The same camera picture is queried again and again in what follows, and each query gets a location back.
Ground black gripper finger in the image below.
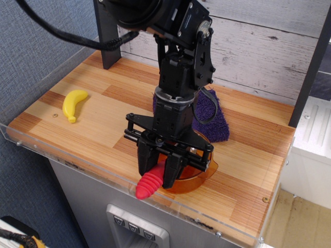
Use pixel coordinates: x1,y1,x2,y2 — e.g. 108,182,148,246
138,139,158,176
162,153,188,189

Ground white ridged side appliance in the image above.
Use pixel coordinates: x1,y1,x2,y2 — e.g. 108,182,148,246
280,97,330,209

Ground clear acrylic table guard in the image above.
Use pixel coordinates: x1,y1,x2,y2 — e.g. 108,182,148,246
1,33,298,247

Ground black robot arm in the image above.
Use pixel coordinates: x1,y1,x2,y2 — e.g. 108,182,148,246
18,1,215,189

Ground silver dispenser panel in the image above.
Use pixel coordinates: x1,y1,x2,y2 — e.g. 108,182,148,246
106,204,170,247

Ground orange transparent pot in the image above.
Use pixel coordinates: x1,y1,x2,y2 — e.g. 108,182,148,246
157,131,218,190

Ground black sleeved cable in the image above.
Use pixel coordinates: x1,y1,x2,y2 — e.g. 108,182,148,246
0,228,37,248

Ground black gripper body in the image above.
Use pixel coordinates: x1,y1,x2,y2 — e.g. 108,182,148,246
124,99,215,173

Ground right dark vertical post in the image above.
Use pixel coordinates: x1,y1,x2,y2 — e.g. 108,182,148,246
288,5,330,128

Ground yellow tape piece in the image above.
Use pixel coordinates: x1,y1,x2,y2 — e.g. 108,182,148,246
32,237,47,248

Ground yellow toy banana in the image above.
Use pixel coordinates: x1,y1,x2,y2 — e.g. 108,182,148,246
62,89,88,123

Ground dark vertical post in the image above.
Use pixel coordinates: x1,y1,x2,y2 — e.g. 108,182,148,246
93,0,121,70
288,5,330,128

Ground left dark vertical post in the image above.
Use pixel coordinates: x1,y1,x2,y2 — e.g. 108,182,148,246
93,0,121,70

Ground grey cabinet front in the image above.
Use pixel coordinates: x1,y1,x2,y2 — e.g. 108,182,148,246
48,158,244,248

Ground purple folded towel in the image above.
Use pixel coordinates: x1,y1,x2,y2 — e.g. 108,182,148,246
152,89,231,144

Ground red handled metal spoon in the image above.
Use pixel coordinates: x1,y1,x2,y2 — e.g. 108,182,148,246
136,147,196,201

